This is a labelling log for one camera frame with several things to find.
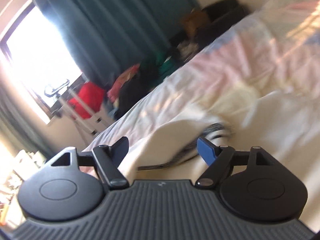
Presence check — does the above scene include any pile of clothes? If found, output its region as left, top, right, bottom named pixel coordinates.
left=107, top=0, right=249, bottom=120

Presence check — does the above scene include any white drying rack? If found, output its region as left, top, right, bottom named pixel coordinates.
left=44, top=80, right=114, bottom=137

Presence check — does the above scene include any red fabric on rack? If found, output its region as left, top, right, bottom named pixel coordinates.
left=68, top=81, right=106, bottom=119

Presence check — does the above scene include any pink and cream bed duvet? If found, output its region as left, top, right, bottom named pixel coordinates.
left=87, top=0, right=319, bottom=231

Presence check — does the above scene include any bright window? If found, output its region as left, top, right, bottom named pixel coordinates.
left=1, top=4, right=82, bottom=124

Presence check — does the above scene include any dark teal right curtain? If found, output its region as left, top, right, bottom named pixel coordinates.
left=32, top=0, right=200, bottom=87

